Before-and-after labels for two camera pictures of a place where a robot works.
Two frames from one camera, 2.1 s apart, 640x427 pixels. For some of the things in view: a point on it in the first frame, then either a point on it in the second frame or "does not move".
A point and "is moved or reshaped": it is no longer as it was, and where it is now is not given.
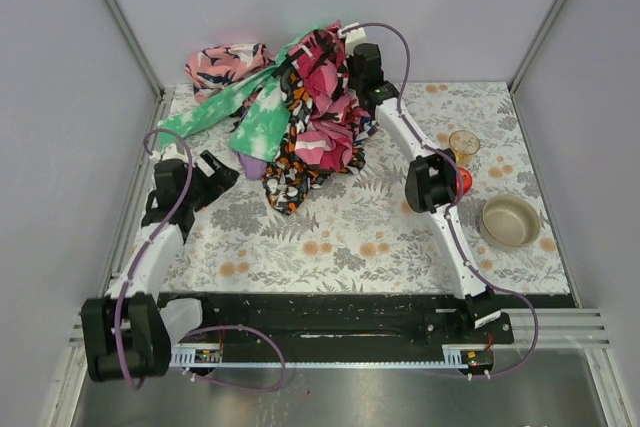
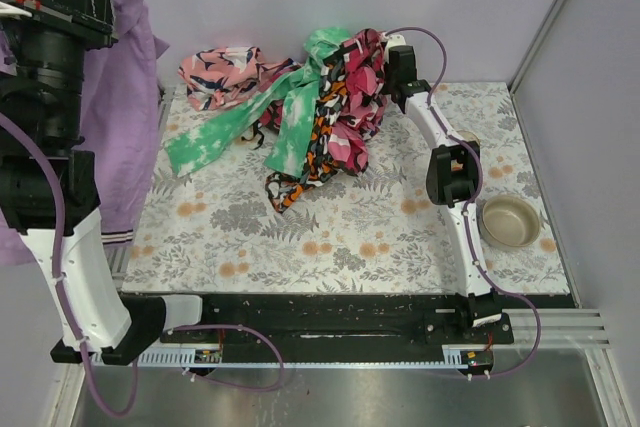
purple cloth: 254,169 → 121,99
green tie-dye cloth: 262,127 → 299,88
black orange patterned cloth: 286,181 → 319,162
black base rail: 356,320 does not move
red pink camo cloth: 321,60 is moved or reshaped
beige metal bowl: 509,220 does not move
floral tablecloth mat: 361,234 does not move
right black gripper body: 357,63 → 400,63
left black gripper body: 213,175 → 59,15
